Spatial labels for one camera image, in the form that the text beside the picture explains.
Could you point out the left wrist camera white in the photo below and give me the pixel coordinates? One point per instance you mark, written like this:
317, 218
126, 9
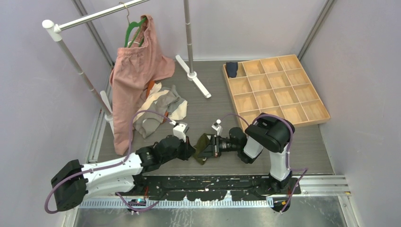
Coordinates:
180, 129

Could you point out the navy underwear cream waistband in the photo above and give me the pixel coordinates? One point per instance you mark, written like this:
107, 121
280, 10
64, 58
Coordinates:
231, 69

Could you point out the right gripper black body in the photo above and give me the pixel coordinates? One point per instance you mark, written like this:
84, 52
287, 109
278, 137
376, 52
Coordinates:
225, 144

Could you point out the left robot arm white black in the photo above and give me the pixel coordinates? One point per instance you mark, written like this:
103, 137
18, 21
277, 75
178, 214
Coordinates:
76, 182

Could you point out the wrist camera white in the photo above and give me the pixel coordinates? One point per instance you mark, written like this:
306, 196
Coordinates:
180, 129
217, 127

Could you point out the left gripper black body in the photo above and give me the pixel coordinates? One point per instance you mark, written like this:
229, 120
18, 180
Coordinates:
181, 152

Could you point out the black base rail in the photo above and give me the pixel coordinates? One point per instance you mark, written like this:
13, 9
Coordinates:
209, 187

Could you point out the wooden compartment tray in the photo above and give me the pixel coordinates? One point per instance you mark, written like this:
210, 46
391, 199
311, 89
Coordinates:
278, 86

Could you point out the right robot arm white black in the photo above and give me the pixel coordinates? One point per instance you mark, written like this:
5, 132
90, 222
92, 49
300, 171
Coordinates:
266, 132

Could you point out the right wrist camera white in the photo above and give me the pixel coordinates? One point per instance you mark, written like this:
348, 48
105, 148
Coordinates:
217, 127

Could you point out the olive green underwear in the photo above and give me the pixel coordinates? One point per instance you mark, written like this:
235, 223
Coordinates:
201, 144

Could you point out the orange underwear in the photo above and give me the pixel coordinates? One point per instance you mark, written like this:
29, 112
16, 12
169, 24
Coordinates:
149, 88

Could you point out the pink trousers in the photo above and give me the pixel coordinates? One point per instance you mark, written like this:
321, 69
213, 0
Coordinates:
134, 68

